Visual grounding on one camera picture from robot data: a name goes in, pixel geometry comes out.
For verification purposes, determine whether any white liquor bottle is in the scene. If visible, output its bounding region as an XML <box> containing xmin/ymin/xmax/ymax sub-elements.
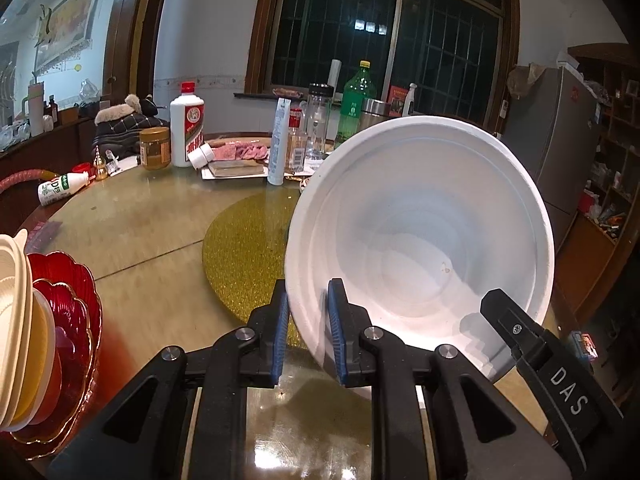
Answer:
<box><xmin>170</xmin><ymin>81</ymin><xmax>206</xmax><ymax>168</ymax></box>

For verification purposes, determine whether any green plastic bottle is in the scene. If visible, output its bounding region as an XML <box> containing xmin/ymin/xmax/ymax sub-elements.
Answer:
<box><xmin>334</xmin><ymin>60</ymin><xmax>376</xmax><ymax>148</ymax></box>

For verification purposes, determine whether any white and blue carton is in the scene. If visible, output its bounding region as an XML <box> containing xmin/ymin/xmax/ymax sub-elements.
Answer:
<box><xmin>267</xmin><ymin>97</ymin><xmax>292</xmax><ymax>186</ymax></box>

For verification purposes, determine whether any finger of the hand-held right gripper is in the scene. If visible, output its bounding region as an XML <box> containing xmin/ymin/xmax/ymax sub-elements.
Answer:
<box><xmin>479</xmin><ymin>287</ymin><xmax>551</xmax><ymax>361</ymax></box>

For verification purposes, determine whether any brown spread jar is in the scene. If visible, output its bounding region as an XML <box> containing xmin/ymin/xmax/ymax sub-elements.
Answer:
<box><xmin>139</xmin><ymin>127</ymin><xmax>172</xmax><ymax>171</ymax></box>

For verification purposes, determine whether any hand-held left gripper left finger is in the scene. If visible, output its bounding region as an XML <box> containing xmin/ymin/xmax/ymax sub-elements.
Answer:
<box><xmin>47</xmin><ymin>278</ymin><xmax>292</xmax><ymax>480</ymax></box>

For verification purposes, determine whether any small colourful packet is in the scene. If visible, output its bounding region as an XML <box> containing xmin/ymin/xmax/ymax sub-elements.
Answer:
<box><xmin>567</xmin><ymin>331</ymin><xmax>598</xmax><ymax>361</ymax></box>

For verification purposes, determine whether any white tumbler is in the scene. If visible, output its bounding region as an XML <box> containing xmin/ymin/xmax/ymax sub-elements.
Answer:
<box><xmin>27</xmin><ymin>81</ymin><xmax>47</xmax><ymax>136</ymax></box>

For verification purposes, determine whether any framed wall painting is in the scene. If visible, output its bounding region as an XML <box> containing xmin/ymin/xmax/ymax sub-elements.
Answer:
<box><xmin>32</xmin><ymin>0</ymin><xmax>108</xmax><ymax>73</ymax></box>

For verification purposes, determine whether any red box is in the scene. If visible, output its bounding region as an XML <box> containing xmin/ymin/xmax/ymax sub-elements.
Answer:
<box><xmin>386</xmin><ymin>85</ymin><xmax>408</xmax><ymax>117</ymax></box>

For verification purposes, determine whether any red glass plate with sticker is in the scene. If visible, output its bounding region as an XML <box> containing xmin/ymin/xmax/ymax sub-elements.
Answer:
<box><xmin>30</xmin><ymin>280</ymin><xmax>93</xmax><ymax>443</ymax></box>

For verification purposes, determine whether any beige bag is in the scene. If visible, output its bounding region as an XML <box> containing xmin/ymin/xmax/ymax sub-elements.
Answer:
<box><xmin>507</xmin><ymin>62</ymin><xmax>547</xmax><ymax>101</ymax></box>

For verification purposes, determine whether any gold glitter turntable mat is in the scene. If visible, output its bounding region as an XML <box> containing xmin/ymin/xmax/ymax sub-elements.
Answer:
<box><xmin>202</xmin><ymin>191</ymin><xmax>321</xmax><ymax>348</ymax></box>

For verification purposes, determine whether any pink meat pack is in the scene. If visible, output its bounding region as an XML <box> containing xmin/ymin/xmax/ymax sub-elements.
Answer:
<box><xmin>205</xmin><ymin>137</ymin><xmax>273</xmax><ymax>162</ymax></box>

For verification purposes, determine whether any beige plastic bowl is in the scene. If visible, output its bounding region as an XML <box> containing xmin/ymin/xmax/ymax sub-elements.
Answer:
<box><xmin>0</xmin><ymin>229</ymin><xmax>30</xmax><ymax>281</ymax></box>
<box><xmin>0</xmin><ymin>255</ymin><xmax>36</xmax><ymax>433</ymax></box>

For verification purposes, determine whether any steel thermos flask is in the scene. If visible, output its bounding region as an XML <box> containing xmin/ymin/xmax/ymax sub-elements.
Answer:
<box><xmin>359</xmin><ymin>99</ymin><xmax>392</xmax><ymax>133</ymax></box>

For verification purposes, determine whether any wooden door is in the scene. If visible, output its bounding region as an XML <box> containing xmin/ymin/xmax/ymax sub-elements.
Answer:
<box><xmin>102</xmin><ymin>0</ymin><xmax>173</xmax><ymax>106</ymax></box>

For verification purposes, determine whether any multicolour hoop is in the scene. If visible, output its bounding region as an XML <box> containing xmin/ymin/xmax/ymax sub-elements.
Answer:
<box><xmin>0</xmin><ymin>165</ymin><xmax>56</xmax><ymax>193</ymax></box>

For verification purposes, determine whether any white milk bottle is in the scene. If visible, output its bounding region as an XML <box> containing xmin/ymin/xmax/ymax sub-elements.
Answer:
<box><xmin>37</xmin><ymin>171</ymin><xmax>91</xmax><ymax>207</ymax></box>

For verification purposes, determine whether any white paper packet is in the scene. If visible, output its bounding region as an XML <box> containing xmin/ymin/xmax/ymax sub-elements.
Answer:
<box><xmin>107</xmin><ymin>152</ymin><xmax>141</xmax><ymax>176</ymax></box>

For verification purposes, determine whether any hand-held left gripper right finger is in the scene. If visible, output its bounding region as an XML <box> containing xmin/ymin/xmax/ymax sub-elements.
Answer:
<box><xmin>326</xmin><ymin>277</ymin><xmax>573</xmax><ymax>480</ymax></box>

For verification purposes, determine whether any dark jacket with fur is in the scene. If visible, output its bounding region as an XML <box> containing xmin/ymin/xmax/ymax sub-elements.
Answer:
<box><xmin>94</xmin><ymin>94</ymin><xmax>172</xmax><ymax>161</ymax></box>

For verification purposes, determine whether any dark window with wooden frame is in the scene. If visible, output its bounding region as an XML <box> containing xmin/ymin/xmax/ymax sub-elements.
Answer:
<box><xmin>245</xmin><ymin>0</ymin><xmax>521</xmax><ymax>133</ymax></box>

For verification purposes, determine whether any wooden shelf cabinet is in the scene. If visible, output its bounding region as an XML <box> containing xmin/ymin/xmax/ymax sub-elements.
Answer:
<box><xmin>555</xmin><ymin>45</ymin><xmax>640</xmax><ymax>311</ymax></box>

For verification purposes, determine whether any clear bottle with black lid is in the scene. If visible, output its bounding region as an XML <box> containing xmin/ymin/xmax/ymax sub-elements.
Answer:
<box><xmin>305</xmin><ymin>84</ymin><xmax>335</xmax><ymax>158</ymax></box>

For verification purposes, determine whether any white foam bowl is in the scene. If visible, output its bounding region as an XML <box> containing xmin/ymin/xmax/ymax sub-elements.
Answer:
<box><xmin>283</xmin><ymin>116</ymin><xmax>557</xmax><ymax>386</ymax></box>
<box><xmin>10</xmin><ymin>287</ymin><xmax>56</xmax><ymax>431</ymax></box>

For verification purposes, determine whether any grey refrigerator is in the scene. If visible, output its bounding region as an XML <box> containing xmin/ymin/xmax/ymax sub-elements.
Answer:
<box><xmin>500</xmin><ymin>65</ymin><xmax>603</xmax><ymax>256</ymax></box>

